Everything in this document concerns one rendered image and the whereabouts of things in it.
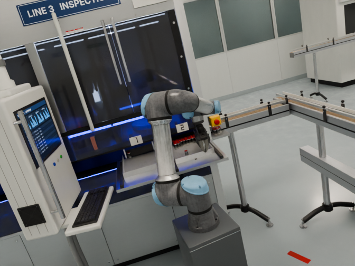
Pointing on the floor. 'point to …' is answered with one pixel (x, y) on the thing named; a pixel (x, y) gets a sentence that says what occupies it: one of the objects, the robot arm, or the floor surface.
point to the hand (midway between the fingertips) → (205, 151)
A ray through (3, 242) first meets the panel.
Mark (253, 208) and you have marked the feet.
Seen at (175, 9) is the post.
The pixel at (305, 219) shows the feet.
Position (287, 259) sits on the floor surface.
